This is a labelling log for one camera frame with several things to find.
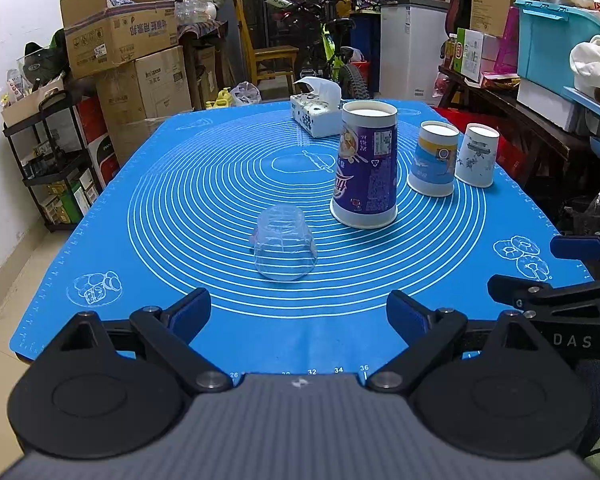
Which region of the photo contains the dark wooden side table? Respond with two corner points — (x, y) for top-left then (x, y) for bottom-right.
(437, 64), (592, 192)

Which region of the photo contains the teal plastic storage bin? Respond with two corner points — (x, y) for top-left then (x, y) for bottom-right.
(513, 0), (600, 99)

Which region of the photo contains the dark helmet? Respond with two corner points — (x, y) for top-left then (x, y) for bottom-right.
(22, 41), (72, 82)

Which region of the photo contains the blue and white paper cup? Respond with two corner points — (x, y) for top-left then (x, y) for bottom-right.
(407, 120), (460, 198)

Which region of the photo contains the pink translucent bag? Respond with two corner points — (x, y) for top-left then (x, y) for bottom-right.
(494, 6), (522, 77)

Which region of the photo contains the white and green carton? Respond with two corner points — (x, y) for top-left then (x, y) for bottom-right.
(454, 27), (502, 84)

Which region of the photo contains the yellow plastic toy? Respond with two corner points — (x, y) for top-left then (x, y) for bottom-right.
(204, 87), (237, 111)

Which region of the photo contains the white flat box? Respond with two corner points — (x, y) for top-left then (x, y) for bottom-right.
(516, 79), (589, 134)

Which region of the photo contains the large plain cardboard box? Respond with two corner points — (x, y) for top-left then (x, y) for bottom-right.
(94, 45), (194, 167)

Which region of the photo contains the white tissue box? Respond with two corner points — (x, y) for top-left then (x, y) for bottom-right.
(289, 78), (344, 139)

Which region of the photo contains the clear plastic cup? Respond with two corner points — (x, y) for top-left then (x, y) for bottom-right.
(251, 204), (318, 282)

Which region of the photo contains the clear plastic bag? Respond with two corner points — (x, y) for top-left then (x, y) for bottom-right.
(229, 80), (262, 106)

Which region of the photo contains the cream cloth bundle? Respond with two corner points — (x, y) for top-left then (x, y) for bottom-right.
(569, 34), (600, 113)

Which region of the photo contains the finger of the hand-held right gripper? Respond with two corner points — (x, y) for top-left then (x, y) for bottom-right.
(487, 274), (600, 317)
(549, 232), (600, 281)

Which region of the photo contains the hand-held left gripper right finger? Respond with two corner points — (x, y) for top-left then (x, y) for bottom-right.
(366, 290), (551, 393)

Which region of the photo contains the white paper cup grey print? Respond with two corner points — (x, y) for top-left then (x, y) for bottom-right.
(454, 123), (501, 189)

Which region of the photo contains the open cardboard box red print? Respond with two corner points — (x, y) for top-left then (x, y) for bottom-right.
(59, 0), (179, 80)

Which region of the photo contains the black and green bicycle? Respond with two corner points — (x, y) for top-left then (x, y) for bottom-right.
(265, 0), (372, 102)

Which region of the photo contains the blue silicone baking mat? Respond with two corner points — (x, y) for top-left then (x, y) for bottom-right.
(9, 100), (596, 392)

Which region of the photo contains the small cardboard box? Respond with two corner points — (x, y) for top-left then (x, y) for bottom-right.
(0, 77), (66, 129)

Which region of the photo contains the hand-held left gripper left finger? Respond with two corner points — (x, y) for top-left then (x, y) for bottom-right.
(47, 287), (234, 394)

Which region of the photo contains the tall purple paper cup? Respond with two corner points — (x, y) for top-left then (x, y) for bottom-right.
(329, 100), (399, 230)

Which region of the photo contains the bag of plastic bottles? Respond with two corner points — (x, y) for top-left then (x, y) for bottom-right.
(174, 0), (218, 27)

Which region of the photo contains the red and white appliance box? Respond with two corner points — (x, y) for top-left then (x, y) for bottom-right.
(74, 95), (122, 187)

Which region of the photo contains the wooden chair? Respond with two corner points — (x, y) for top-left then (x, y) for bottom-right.
(232, 0), (301, 87)

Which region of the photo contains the black utility cart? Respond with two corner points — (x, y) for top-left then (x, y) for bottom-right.
(2, 89), (107, 234)

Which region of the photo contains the white chest freezer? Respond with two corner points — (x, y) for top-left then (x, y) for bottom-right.
(379, 0), (451, 107)

